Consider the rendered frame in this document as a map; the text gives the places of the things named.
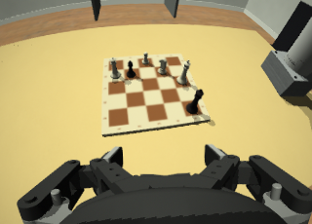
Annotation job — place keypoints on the brown and cream chessboard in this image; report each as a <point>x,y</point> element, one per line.
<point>149,100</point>

